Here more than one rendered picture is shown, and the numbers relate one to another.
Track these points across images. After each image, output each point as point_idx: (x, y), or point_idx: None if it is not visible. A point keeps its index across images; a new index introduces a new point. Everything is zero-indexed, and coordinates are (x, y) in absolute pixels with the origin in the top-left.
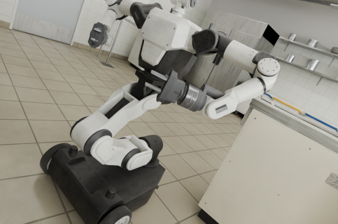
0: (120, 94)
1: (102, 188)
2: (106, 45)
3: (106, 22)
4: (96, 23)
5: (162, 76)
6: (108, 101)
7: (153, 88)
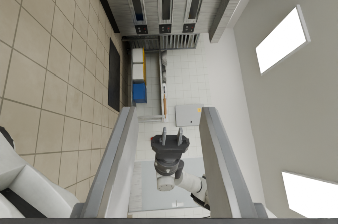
0: (70, 214)
1: None
2: (158, 181)
3: (185, 175)
4: (185, 137)
5: (237, 167)
6: (50, 183)
7: (111, 149)
